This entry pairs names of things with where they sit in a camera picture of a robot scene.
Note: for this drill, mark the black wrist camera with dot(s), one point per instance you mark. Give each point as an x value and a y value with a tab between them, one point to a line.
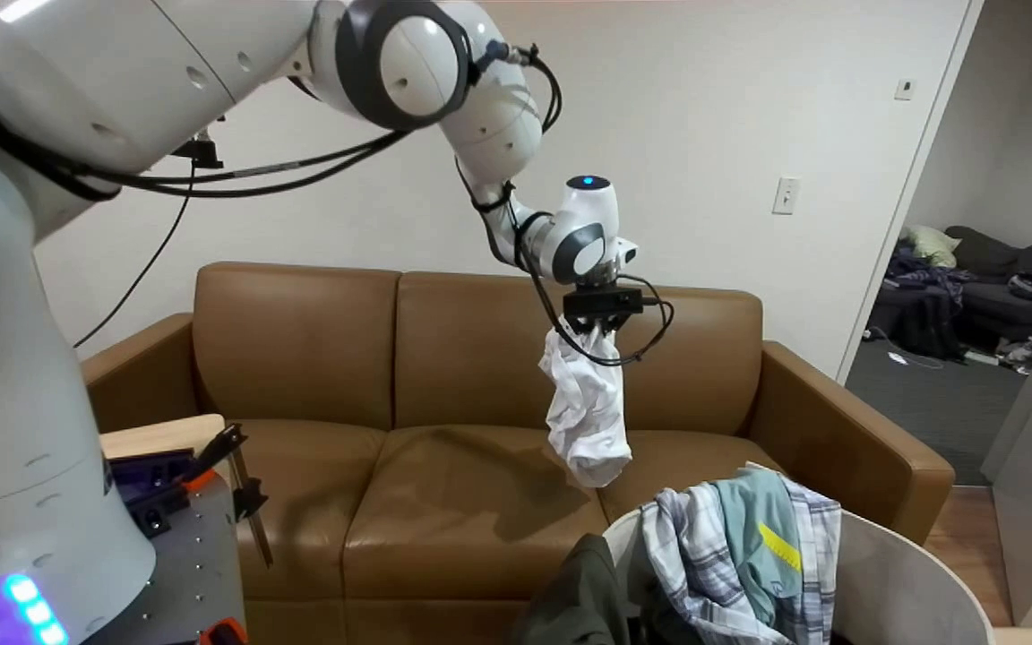
608	293

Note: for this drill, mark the dark purple clothes pile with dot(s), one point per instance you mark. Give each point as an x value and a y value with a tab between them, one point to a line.
921	298

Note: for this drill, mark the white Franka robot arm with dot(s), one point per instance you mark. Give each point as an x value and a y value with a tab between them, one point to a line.
88	72

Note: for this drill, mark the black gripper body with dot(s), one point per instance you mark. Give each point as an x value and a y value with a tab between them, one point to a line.
596	323

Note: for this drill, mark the light green garment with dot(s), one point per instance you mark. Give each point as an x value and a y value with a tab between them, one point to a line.
931	243

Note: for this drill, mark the purple plastic part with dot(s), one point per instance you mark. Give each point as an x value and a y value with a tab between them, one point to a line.
143	484

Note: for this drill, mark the white short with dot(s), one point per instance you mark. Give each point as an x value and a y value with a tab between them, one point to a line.
587	416

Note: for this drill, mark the small red object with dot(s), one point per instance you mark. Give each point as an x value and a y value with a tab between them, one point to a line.
223	630

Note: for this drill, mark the plaid shirt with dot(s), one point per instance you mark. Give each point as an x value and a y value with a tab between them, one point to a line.
689	560

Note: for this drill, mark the teal garment with yellow tag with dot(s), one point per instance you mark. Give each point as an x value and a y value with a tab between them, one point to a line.
753	512

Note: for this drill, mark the brown leather couch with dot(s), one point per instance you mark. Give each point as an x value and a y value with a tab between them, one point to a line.
301	360

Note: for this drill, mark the dark grey sofa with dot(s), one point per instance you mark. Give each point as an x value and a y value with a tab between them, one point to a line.
1020	289

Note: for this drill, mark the white wall outlet plate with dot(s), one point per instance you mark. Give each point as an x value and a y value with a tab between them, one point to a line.
784	198

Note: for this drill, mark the black orange bar clamp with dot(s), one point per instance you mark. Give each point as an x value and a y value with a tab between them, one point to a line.
230	476

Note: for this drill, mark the dark green garment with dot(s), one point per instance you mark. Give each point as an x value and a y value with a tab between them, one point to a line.
574	594

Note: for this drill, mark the light wooden board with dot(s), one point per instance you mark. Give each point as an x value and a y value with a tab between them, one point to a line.
159	434

